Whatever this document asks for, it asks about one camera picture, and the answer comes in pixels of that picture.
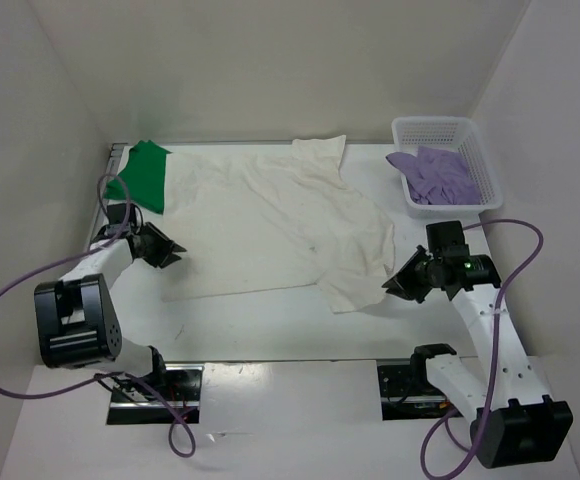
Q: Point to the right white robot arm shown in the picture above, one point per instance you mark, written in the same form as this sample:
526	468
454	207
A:
512	418

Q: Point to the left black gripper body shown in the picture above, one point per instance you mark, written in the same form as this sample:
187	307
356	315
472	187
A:
154	248

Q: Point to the lavender t shirt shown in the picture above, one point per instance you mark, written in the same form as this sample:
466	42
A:
436	177

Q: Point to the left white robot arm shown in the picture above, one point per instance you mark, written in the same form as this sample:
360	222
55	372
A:
77	324

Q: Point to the white plastic basket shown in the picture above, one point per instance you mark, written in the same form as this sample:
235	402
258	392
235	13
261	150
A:
451	134

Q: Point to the cream white t shirt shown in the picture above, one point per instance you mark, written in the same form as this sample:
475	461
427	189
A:
255	222

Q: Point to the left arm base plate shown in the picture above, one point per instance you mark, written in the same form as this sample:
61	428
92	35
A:
131	404

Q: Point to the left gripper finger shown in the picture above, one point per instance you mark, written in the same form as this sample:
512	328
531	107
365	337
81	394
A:
158	242
163	261

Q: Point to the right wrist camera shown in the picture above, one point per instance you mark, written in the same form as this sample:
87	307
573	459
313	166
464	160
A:
446	240

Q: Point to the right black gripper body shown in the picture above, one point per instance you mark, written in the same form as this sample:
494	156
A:
429	268

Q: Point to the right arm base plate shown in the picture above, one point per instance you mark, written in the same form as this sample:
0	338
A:
402	399

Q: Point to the green t shirt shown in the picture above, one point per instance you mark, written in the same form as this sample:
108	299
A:
144	175

